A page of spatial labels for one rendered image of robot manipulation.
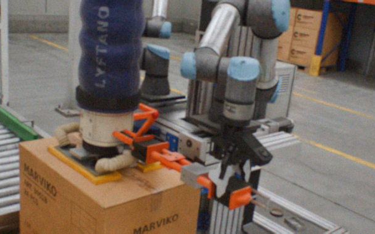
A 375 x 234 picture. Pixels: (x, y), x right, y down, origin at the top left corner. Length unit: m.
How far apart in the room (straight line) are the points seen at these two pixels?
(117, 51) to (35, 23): 10.01
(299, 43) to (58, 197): 8.45
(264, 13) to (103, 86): 0.57
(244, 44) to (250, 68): 1.02
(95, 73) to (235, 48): 0.80
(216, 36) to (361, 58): 9.15
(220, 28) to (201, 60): 0.19
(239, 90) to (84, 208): 0.64
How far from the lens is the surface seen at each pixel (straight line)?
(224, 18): 1.47
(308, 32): 9.62
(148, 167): 1.62
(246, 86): 1.13
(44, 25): 11.57
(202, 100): 2.13
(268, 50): 1.68
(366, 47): 10.40
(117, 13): 1.48
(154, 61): 2.23
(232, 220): 2.52
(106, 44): 1.50
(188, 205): 1.62
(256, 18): 1.55
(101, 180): 1.51
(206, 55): 1.27
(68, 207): 1.58
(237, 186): 1.22
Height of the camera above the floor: 1.61
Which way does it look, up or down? 17 degrees down
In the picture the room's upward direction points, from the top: 6 degrees clockwise
